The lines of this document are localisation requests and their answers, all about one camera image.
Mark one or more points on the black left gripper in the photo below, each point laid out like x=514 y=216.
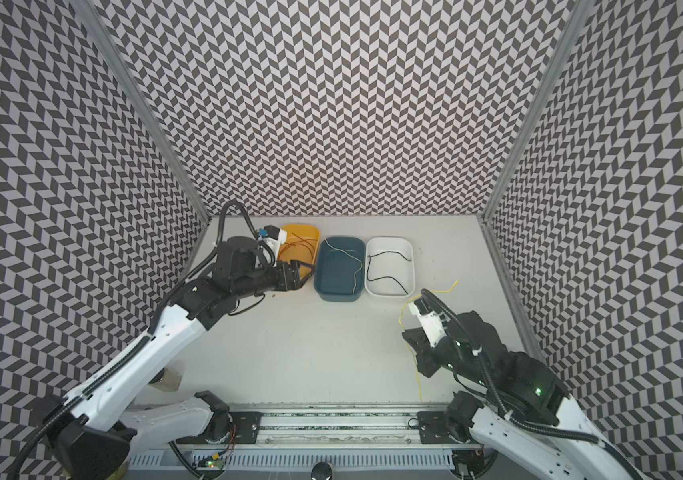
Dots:
x=293 y=278

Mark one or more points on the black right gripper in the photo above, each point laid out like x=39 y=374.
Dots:
x=423 y=346

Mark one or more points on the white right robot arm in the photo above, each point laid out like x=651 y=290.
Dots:
x=509 y=401

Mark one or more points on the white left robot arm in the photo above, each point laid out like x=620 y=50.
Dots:
x=91 y=430

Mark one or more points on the yellow plastic bin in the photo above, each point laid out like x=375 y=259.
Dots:
x=303 y=244

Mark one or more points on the teal plastic bin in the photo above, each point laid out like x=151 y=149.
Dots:
x=339 y=276

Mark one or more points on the white plastic bin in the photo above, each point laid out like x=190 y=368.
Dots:
x=390 y=267

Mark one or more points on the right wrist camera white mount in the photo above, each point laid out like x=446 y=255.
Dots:
x=430 y=321

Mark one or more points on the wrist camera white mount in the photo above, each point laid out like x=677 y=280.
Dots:
x=274 y=237
x=430 y=321

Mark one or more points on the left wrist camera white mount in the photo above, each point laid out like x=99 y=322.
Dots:
x=274 y=237

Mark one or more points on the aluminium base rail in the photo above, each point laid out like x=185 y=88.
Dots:
x=401 y=437

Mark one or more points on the aluminium corner post left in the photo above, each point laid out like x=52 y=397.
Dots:
x=89 y=17

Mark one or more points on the aluminium corner post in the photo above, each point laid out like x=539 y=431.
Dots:
x=89 y=17
x=563 y=48

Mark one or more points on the aluminium corner post right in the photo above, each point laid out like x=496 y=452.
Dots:
x=563 y=48

